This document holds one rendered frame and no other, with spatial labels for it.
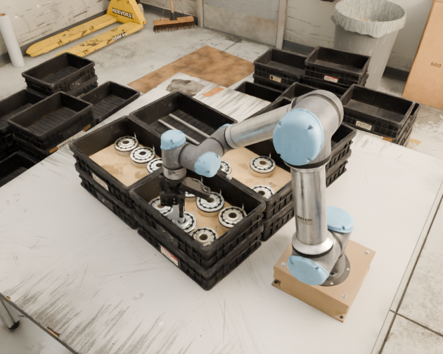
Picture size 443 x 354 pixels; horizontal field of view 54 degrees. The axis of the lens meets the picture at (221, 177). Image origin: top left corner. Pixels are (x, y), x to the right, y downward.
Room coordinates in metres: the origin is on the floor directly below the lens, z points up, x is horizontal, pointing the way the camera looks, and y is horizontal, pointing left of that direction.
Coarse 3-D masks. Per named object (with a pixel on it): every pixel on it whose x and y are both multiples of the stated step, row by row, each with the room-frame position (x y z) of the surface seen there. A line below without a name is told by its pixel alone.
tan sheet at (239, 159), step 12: (228, 156) 1.43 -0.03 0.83; (240, 156) 1.43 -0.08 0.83; (252, 156) 1.43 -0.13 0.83; (240, 168) 1.35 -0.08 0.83; (276, 168) 1.35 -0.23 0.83; (240, 180) 1.28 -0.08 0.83; (252, 180) 1.28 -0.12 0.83; (264, 180) 1.28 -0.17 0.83; (276, 180) 1.28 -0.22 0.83; (288, 180) 1.28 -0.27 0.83
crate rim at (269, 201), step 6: (270, 138) 1.42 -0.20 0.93; (234, 180) 1.17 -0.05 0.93; (246, 186) 1.13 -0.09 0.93; (288, 186) 1.13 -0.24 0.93; (252, 192) 1.10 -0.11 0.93; (276, 192) 1.10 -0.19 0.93; (282, 192) 1.11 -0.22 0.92; (264, 198) 1.07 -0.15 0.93; (270, 198) 1.07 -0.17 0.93; (276, 198) 1.08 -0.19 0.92; (270, 204) 1.06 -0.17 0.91
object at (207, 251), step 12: (144, 180) 1.17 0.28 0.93; (228, 180) 1.17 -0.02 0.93; (132, 192) 1.10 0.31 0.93; (144, 204) 1.04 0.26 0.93; (264, 204) 1.04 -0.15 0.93; (156, 216) 1.00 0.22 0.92; (252, 216) 0.99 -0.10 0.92; (180, 228) 0.93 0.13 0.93; (240, 228) 0.95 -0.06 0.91; (192, 240) 0.88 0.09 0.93; (216, 240) 0.88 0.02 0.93; (204, 252) 0.84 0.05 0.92
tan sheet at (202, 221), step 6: (186, 204) 1.14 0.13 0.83; (192, 204) 1.14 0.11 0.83; (228, 204) 1.14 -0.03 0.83; (186, 210) 1.11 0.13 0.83; (192, 210) 1.11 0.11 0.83; (198, 216) 1.08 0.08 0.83; (204, 216) 1.08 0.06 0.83; (216, 216) 1.08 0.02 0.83; (198, 222) 1.05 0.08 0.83; (204, 222) 1.05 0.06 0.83; (210, 222) 1.05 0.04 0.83; (216, 222) 1.05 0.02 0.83; (222, 234) 0.99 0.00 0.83
